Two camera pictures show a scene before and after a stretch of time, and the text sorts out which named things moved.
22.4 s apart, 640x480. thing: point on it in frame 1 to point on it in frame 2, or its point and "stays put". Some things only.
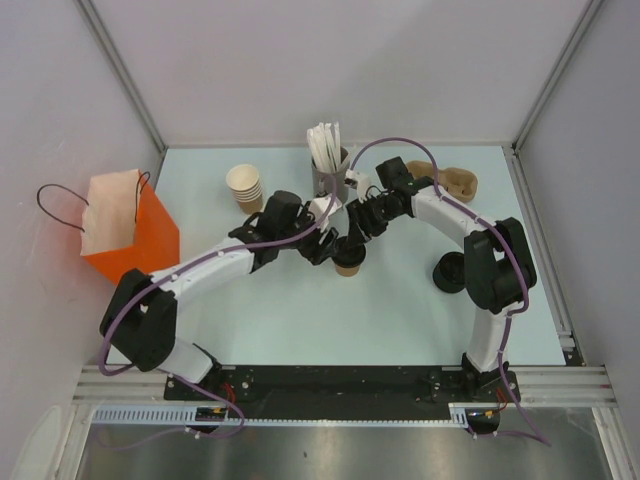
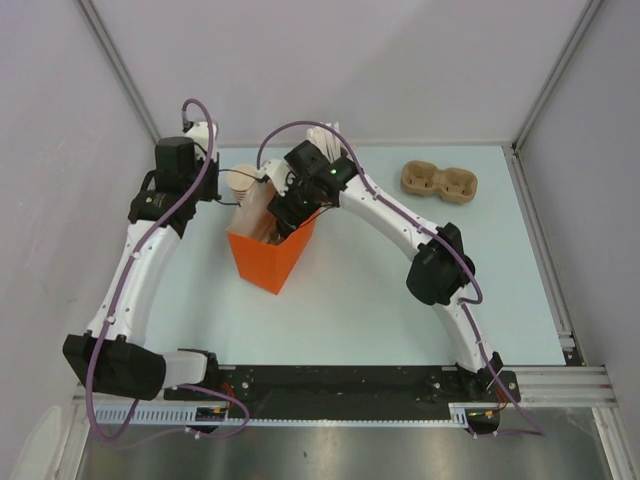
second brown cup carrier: [457, 183] stays put
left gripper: [318, 253] to [211, 192]
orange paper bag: [126, 226] to [270, 266]
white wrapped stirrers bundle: [325, 144] stays put
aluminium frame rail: [562, 387] stays put
